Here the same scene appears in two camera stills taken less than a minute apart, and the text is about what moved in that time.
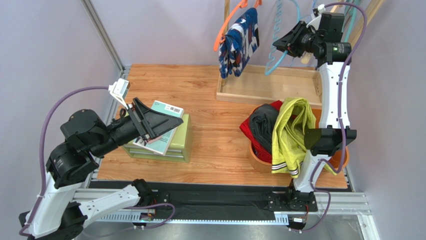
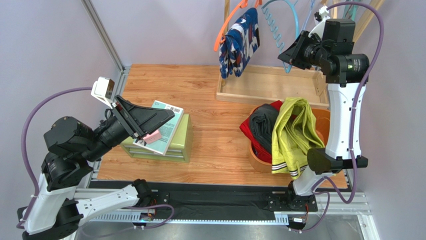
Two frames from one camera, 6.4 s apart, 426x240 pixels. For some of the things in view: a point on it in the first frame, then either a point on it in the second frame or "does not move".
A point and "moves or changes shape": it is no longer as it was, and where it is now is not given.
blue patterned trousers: x=239 y=43 does not move
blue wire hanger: x=299 y=18 to x=285 y=69
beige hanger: x=306 y=57 moves or changes shape
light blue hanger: x=276 y=23 to x=274 y=28
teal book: x=161 y=146 does not move
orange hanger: x=220 y=36 does not move
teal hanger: x=349 y=12 does not move
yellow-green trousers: x=292 y=116 does not move
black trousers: x=262 y=121 does not move
